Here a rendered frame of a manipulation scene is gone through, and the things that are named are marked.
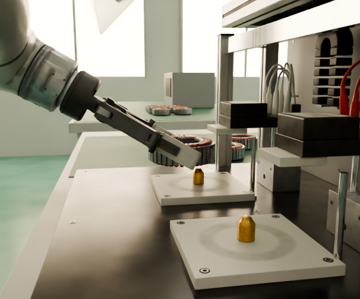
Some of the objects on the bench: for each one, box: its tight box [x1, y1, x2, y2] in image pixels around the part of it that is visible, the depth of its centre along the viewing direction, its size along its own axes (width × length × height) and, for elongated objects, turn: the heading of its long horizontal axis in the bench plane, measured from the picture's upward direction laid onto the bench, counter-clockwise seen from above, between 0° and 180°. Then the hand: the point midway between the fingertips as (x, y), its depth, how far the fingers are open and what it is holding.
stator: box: [214, 142, 245, 161], centre depth 105 cm, size 11×11×4 cm
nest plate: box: [150, 172, 255, 206], centre depth 67 cm, size 15×15×1 cm
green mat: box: [68, 132, 258, 177], centre depth 122 cm, size 94×61×1 cm, turn 100°
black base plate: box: [30, 163, 360, 299], centre depth 56 cm, size 47×64×2 cm
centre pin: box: [237, 215, 255, 243], centre depth 43 cm, size 2×2×3 cm
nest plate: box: [170, 214, 346, 290], centre depth 44 cm, size 15×15×1 cm
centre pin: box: [192, 168, 204, 185], centre depth 67 cm, size 2×2×3 cm
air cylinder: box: [257, 154, 301, 192], centre depth 69 cm, size 5×8×6 cm
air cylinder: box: [326, 187, 360, 255], centre depth 46 cm, size 5×8×6 cm
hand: (180, 149), depth 65 cm, fingers closed on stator, 11 cm apart
